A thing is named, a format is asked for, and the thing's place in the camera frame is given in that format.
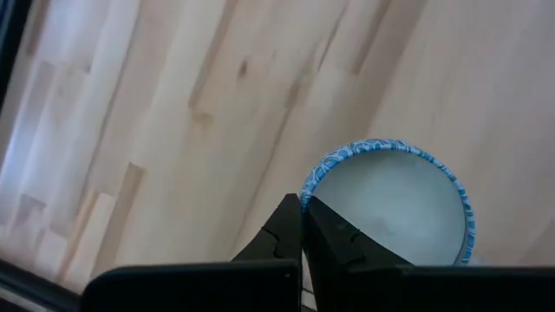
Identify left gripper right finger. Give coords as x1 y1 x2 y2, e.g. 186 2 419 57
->
302 195 555 312

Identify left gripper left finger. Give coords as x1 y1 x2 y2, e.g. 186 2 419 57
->
81 192 304 312

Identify tealight candle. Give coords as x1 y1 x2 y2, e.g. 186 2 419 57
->
298 138 477 266

